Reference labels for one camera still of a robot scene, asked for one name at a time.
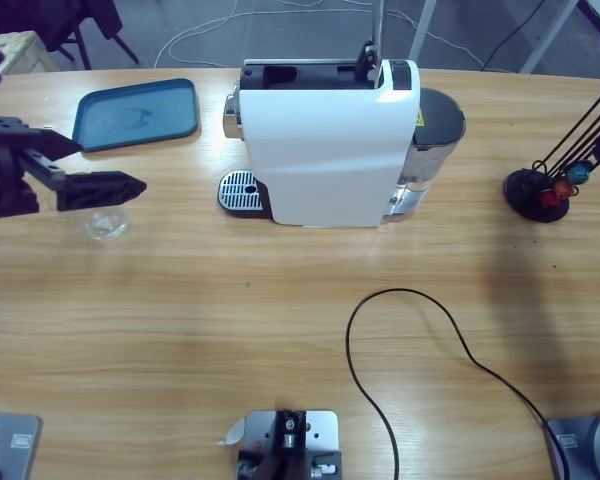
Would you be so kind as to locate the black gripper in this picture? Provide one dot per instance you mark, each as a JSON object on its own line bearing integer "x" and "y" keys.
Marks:
{"x": 5, "y": 170}

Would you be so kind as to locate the clear drinking glass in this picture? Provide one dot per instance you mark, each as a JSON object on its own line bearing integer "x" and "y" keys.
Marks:
{"x": 107, "y": 227}

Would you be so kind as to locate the silver coffee machine lever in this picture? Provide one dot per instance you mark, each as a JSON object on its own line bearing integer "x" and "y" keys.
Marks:
{"x": 378, "y": 25}

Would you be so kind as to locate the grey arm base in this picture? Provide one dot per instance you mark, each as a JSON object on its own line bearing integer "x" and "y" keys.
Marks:
{"x": 10, "y": 445}
{"x": 590, "y": 445}

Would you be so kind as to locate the blue coffee capsule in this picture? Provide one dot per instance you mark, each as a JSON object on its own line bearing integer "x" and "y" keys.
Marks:
{"x": 578, "y": 173}

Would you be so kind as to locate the orange coffee capsule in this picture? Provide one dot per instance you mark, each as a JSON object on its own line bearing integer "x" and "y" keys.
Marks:
{"x": 564, "y": 189}

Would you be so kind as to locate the red coffee capsule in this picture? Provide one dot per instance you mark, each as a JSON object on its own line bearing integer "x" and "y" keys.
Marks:
{"x": 549, "y": 200}

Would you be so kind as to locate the white capsule coffee machine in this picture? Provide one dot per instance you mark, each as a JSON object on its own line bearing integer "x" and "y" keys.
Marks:
{"x": 325, "y": 150}

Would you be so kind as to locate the dark blue plastic tray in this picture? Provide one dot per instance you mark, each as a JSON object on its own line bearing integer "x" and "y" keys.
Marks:
{"x": 140, "y": 112}

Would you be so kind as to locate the black capsule holder with rods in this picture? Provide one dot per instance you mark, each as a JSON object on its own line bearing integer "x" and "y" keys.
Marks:
{"x": 522, "y": 187}

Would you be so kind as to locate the light wooden crate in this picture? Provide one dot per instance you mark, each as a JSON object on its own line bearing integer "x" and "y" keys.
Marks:
{"x": 22, "y": 50}

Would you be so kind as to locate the black chair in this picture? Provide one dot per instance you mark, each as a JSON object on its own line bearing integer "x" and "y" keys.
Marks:
{"x": 55, "y": 20}

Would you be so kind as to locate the white paper tag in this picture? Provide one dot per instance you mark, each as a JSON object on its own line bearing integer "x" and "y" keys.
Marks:
{"x": 235, "y": 432}

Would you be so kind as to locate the white metal post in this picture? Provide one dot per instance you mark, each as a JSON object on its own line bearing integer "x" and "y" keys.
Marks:
{"x": 550, "y": 36}
{"x": 422, "y": 35}

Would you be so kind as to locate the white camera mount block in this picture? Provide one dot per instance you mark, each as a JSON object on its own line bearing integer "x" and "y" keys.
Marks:
{"x": 320, "y": 430}

